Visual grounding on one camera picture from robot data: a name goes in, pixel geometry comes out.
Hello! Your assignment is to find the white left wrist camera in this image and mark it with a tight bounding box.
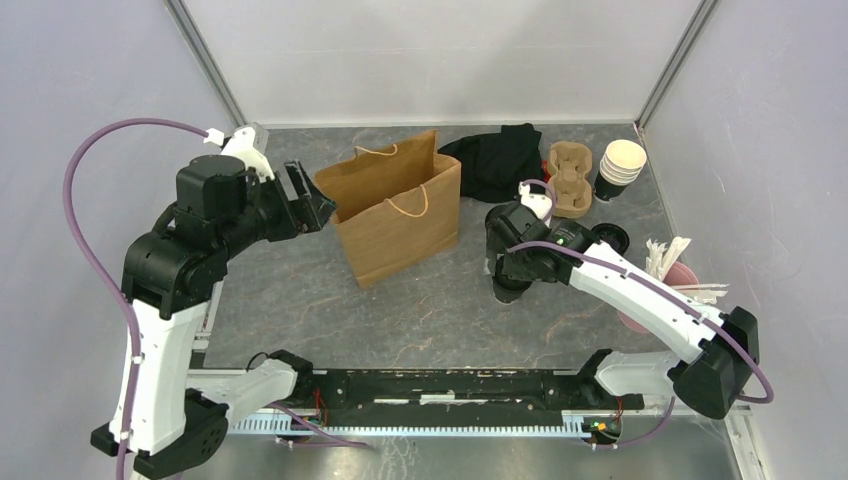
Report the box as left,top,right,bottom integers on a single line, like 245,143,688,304
203,123,276,183

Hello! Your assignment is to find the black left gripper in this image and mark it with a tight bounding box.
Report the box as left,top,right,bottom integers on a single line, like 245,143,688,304
220,157,340,257

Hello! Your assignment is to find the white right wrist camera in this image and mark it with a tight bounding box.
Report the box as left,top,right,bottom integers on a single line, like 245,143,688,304
518,182,554,226

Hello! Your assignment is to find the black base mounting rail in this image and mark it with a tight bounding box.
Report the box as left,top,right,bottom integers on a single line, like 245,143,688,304
281,369,645,427

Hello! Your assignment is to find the brown cardboard cup carrier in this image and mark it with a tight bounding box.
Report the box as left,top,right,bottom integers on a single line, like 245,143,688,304
547,141,593,219

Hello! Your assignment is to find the stack of white paper cups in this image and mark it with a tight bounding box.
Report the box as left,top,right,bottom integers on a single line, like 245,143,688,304
593,139,648,202

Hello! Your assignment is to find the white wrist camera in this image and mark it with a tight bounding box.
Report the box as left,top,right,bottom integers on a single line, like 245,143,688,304
203,123,276,183
518,182,554,226

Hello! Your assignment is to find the black cloth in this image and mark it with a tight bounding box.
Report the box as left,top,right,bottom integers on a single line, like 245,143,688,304
438,123,545,203

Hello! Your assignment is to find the red small object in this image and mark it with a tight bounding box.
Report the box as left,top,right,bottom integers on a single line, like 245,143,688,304
541,160,551,182

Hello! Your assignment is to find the stack of black lids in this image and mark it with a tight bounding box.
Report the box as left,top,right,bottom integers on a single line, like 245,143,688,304
591,223,630,256

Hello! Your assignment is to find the pink straw holder cup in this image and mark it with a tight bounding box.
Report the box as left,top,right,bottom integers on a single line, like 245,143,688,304
617,261,699,334

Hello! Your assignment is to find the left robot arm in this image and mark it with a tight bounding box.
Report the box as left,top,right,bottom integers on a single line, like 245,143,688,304
91,154,336,479

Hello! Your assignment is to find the brown paper bag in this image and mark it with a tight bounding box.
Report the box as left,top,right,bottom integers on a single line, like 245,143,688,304
314,130,462,288

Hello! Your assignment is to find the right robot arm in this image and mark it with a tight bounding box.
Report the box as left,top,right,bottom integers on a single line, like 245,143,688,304
485,201,774,420

